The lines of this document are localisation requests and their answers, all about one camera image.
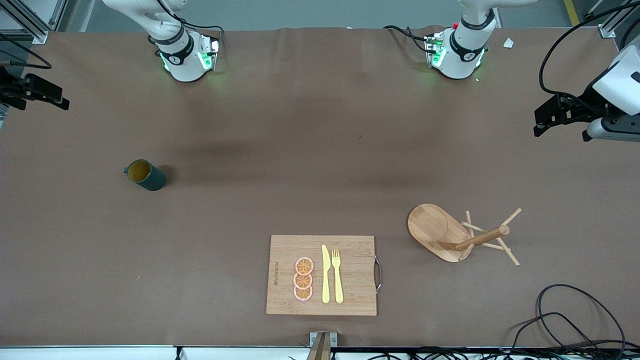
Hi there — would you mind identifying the teal ribbed cup with handle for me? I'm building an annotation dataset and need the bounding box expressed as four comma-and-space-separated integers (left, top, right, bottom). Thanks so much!
123, 159, 167, 192

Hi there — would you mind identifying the wooden mug tree stand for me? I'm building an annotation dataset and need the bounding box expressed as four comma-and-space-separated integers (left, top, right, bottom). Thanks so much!
407, 203, 523, 267

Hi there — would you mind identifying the brown table cover mat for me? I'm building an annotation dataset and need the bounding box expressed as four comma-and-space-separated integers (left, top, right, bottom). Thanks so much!
0, 26, 640, 348

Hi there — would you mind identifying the yellow plastic fork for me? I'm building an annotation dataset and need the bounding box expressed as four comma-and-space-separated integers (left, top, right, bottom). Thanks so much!
331, 249, 345, 305

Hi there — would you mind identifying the yellow plastic knife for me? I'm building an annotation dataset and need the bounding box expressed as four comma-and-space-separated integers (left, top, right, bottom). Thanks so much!
321, 244, 332, 304

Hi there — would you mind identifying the aluminium frame post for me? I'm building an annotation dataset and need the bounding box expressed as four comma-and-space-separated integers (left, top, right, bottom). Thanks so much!
0, 0, 51, 45
598, 0, 640, 38

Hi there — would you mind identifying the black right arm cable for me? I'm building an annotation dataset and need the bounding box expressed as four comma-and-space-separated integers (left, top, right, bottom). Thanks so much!
0, 0, 226, 70

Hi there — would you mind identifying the bamboo cutting board, metal handle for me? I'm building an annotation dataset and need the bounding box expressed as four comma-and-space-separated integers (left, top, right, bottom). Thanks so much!
265, 234, 383, 317

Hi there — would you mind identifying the metal bracket with wooden post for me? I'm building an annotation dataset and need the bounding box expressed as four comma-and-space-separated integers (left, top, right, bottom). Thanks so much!
307, 331, 339, 360

